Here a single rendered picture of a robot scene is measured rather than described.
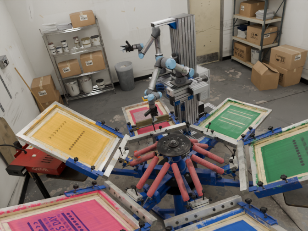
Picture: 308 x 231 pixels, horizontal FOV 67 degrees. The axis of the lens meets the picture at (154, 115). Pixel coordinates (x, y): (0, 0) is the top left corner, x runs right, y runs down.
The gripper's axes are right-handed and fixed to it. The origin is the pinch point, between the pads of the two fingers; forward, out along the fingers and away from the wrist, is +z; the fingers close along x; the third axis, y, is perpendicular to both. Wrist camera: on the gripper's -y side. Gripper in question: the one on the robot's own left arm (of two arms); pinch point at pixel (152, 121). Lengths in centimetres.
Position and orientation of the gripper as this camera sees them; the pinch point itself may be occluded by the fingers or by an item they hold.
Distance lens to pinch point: 279.6
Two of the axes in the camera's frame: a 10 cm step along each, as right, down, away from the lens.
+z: 1.3, 8.4, 5.3
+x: -2.7, -4.8, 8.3
